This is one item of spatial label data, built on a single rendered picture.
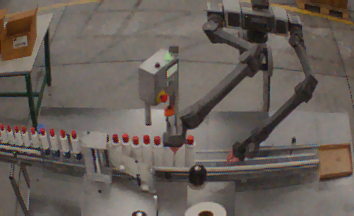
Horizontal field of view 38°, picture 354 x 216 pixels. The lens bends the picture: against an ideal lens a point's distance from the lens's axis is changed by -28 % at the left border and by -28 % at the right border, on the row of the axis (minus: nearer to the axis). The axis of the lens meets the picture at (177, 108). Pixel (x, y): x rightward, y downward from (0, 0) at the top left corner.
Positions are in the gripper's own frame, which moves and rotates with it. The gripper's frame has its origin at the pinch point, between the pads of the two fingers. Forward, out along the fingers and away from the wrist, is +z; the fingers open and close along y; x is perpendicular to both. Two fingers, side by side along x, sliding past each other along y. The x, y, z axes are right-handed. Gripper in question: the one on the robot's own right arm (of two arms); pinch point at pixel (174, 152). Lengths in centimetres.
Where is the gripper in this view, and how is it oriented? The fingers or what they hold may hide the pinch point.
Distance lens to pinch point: 309.8
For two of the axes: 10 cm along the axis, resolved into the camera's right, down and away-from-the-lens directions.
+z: -0.1, 7.4, 6.7
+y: 10.0, 0.1, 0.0
